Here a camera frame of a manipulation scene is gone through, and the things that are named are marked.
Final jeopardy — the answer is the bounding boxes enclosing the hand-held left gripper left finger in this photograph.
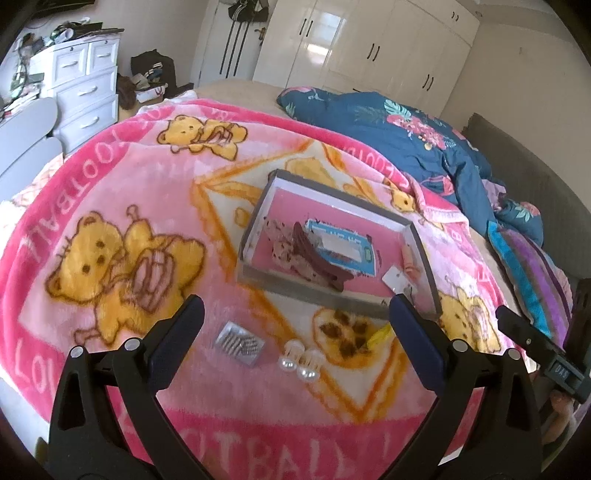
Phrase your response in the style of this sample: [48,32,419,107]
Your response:
[47,295,206,480]

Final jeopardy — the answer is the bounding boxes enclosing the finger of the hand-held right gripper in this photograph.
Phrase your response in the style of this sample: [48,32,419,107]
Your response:
[495,305,561,365]

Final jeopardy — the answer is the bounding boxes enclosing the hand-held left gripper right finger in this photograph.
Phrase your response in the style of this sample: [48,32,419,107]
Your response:
[383,294,541,480]

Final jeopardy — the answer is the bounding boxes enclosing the silver rhinestone hair clip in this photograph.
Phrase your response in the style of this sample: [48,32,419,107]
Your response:
[215,322,266,368]

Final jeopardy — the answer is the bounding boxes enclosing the white earring card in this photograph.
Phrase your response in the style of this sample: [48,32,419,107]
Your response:
[381,267,416,294]

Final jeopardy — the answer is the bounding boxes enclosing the pearl hair clip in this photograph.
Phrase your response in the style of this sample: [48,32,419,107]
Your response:
[297,349,324,383]
[276,340,302,372]

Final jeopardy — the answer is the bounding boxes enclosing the blue rectangular packet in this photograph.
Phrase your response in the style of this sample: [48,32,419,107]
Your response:
[305,219,377,278]

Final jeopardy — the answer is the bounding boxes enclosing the brown hair clip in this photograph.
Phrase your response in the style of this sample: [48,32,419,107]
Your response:
[292,222,354,294]

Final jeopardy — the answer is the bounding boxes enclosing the grey shallow cardboard box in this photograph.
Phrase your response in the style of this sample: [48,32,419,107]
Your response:
[238,169,443,319]

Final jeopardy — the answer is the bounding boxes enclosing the person's right hand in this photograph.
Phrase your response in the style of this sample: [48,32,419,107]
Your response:
[549,390,578,444]

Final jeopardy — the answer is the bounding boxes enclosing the striped colourful pillow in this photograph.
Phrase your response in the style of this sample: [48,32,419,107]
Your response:
[487,222,575,354]

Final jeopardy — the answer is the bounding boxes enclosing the lilac cloth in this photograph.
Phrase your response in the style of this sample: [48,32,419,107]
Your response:
[482,180,511,210]

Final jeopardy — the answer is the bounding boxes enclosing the olive upholstered headboard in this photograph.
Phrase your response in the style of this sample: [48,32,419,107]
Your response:
[462,113,591,296]

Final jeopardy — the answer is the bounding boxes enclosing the pink bear printed blanket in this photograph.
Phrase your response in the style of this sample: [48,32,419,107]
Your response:
[0,90,541,480]

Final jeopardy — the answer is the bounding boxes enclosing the blue floral duvet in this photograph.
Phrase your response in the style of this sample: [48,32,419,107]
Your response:
[276,87,546,245]

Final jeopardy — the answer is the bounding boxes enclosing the white curved desk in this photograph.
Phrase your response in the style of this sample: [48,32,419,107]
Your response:
[0,97,63,204]

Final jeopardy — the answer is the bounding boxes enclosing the white drawer chest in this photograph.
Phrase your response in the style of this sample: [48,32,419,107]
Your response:
[28,30,122,155]

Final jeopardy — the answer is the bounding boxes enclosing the black bag with clothes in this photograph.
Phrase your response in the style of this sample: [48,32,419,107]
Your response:
[117,51,178,109]

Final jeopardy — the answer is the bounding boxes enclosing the white door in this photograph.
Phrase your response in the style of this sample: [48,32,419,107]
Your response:
[191,0,273,88]

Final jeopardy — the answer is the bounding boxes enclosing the white wardrobe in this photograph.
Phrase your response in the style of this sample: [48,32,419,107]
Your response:
[254,0,481,116]

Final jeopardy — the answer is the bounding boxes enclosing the hanging dark bags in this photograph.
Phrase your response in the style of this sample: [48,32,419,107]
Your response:
[228,0,271,24]

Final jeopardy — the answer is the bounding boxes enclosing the black hanging straps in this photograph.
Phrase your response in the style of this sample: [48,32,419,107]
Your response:
[226,22,247,78]

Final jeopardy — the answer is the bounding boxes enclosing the clutter of cables and bottles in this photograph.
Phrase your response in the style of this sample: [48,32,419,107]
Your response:
[2,18,93,114]

